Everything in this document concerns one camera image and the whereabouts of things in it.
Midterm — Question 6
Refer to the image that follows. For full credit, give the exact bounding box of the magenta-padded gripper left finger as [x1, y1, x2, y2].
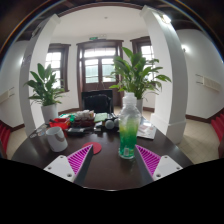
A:
[43, 143, 95, 187]

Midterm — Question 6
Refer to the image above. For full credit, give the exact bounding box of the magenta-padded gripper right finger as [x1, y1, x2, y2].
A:
[134, 144, 184, 187]

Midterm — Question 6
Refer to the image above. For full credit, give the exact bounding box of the clear bottle with green drink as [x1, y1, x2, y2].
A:
[117, 92, 142, 160]

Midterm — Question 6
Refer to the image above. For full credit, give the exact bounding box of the white ceramic mug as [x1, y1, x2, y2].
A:
[45, 126, 69, 153]

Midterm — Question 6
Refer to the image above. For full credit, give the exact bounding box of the black handheld device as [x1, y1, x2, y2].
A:
[66, 126, 86, 136]

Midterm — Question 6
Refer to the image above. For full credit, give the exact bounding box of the flat round red coaster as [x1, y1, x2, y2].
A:
[81, 142, 102, 155]

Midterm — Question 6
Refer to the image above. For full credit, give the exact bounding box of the printed paper sheet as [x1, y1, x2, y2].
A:
[136, 117, 158, 140]

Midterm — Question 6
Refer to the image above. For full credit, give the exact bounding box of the red plastic box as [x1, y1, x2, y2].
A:
[49, 117, 72, 130]

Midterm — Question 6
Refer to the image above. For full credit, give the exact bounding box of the green plastic tray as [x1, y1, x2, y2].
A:
[59, 114, 77, 121]

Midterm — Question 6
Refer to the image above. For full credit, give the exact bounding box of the box of snack packets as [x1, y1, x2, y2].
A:
[70, 109, 96, 128]

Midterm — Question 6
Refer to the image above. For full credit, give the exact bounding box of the small potted plant, white pot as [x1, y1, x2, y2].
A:
[23, 62, 66, 125]

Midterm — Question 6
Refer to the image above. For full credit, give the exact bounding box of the green book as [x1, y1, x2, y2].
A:
[94, 112, 109, 123]

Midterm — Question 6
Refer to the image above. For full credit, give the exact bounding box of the red carpeted staircase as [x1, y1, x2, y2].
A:
[0, 119, 13, 151]
[210, 111, 224, 143]

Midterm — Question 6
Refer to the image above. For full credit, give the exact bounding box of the black chair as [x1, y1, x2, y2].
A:
[81, 89, 114, 114]

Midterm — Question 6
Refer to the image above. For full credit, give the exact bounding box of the large potted plant, white pot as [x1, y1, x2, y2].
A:
[109, 46, 172, 114]

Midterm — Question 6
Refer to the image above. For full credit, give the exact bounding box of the dark-framed window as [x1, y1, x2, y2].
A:
[130, 36, 155, 64]
[46, 43, 72, 93]

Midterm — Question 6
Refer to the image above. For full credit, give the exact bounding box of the dark wooden glazed door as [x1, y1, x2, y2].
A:
[76, 39, 124, 108]

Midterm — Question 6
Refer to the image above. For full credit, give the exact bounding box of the bright ceiling lamp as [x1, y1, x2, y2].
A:
[161, 13, 173, 24]

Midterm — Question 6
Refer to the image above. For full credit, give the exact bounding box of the white wall radiator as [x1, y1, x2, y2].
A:
[195, 73, 222, 93]
[0, 87, 16, 104]

